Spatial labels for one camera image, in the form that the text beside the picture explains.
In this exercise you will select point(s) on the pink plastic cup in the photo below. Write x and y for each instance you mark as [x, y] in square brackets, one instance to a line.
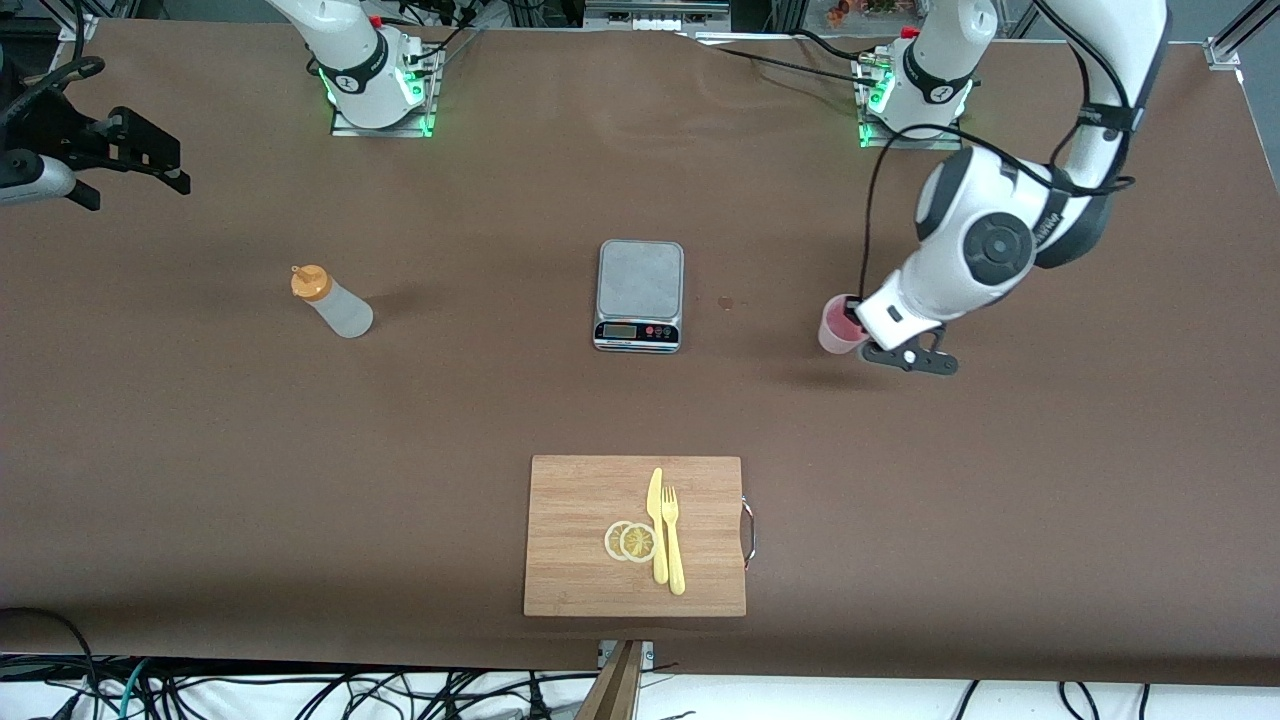
[832, 335]

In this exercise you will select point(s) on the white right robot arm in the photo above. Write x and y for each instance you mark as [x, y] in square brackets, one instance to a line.
[360, 70]

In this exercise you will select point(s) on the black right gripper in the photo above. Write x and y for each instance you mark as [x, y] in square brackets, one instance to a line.
[48, 133]

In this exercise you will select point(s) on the wooden bar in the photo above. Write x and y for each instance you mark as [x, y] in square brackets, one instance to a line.
[612, 695]

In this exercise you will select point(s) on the lemon slice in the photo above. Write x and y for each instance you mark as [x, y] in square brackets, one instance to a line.
[611, 541]
[640, 543]

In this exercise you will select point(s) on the sauce bottle with orange cap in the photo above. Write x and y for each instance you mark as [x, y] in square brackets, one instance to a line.
[345, 315]

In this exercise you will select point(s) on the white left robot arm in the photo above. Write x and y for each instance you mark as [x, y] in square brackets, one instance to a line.
[1000, 240]

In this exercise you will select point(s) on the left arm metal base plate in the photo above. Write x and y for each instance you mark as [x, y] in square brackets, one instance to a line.
[868, 135]

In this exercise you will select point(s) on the small metal bracket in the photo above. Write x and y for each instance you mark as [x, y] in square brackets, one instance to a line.
[646, 652]

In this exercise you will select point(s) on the tray of toy food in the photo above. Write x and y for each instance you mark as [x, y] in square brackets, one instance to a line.
[870, 8]

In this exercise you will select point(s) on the yellow plastic fork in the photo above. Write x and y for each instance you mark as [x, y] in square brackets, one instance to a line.
[674, 550]

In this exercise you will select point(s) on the silver digital kitchen scale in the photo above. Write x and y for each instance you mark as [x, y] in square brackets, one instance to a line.
[640, 285]

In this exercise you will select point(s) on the yellow plastic knife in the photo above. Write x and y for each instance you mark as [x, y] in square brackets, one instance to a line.
[655, 510]

